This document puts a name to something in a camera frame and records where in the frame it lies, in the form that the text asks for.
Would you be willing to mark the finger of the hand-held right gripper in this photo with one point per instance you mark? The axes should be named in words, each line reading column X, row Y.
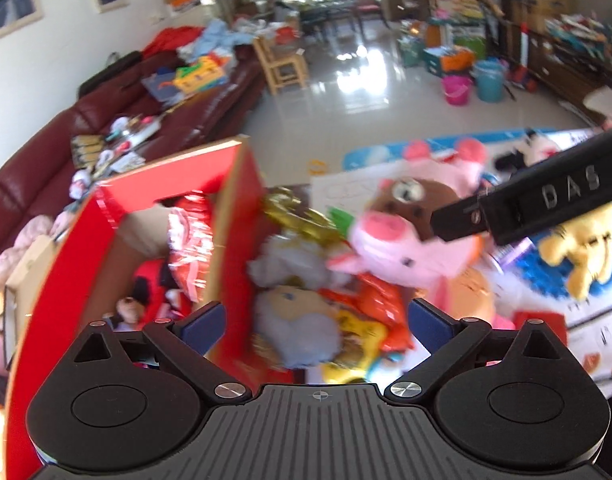
column 461, row 217

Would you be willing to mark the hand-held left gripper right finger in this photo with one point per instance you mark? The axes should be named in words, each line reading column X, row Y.
column 428, row 322

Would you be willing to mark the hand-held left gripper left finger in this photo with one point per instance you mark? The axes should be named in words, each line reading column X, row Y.
column 203, row 322

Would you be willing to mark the red bow headband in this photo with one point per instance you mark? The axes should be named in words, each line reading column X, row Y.
column 148, row 272

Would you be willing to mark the pink pig plush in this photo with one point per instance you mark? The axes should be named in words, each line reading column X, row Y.
column 386, row 230

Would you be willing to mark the red snack packet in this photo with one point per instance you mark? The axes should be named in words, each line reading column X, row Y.
column 190, row 245

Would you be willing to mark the red cardboard box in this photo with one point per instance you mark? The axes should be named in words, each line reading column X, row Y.
column 45, row 320

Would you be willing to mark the orange snack packet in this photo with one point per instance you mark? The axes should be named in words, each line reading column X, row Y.
column 381, row 305

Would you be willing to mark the peach round plush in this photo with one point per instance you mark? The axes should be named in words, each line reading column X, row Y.
column 473, row 290

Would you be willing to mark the yellow tiger plush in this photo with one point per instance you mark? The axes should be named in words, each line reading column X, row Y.
column 586, row 245

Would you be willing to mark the purple yogurt cup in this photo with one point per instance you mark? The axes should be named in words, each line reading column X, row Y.
column 511, row 255

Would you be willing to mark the yellow printed packet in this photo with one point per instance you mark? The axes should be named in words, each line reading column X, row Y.
column 356, row 340

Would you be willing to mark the dark-eared plush toy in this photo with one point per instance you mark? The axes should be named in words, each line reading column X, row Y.
column 128, row 308

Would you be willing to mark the blue spiky plastic toy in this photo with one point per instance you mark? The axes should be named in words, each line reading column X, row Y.
column 541, row 270

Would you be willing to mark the grey plush toy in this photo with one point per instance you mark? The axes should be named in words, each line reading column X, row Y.
column 296, row 320

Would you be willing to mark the red toy vehicle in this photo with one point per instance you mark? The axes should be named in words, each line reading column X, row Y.
column 522, row 76

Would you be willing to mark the pink plastic bucket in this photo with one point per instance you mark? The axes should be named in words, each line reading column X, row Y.
column 457, row 91

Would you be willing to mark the teal plastic bucket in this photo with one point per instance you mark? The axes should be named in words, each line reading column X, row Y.
column 490, row 82

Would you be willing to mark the gold foil packet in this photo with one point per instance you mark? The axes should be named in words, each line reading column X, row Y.
column 296, row 215

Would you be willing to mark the cluttered wooden shelf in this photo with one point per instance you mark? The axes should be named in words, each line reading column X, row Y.
column 561, row 25

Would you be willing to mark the pink cloth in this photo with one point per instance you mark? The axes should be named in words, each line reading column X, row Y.
column 25, row 240

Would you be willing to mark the pile of small toys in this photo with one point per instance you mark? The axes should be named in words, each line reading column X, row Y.
column 110, row 145

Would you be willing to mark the wooden chair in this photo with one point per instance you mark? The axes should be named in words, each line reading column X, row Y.
column 281, row 65

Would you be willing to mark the dark red leather sofa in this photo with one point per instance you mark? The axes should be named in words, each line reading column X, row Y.
column 35, row 150

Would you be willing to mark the dark dining table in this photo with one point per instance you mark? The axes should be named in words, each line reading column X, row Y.
column 331, row 10

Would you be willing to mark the colourful plastic toy set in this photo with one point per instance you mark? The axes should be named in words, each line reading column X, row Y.
column 195, row 77

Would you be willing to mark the light blue cloth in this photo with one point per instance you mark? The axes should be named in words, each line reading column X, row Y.
column 220, row 40

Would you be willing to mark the red cloth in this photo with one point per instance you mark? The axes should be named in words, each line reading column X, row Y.
column 175, row 40

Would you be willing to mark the large framed wall picture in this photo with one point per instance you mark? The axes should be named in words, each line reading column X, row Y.
column 8, row 7

